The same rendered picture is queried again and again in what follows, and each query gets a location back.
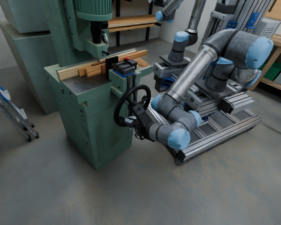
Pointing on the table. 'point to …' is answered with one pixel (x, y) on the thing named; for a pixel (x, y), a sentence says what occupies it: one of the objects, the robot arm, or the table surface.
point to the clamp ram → (110, 63)
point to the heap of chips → (141, 63)
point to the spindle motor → (94, 10)
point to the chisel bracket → (95, 47)
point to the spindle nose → (96, 31)
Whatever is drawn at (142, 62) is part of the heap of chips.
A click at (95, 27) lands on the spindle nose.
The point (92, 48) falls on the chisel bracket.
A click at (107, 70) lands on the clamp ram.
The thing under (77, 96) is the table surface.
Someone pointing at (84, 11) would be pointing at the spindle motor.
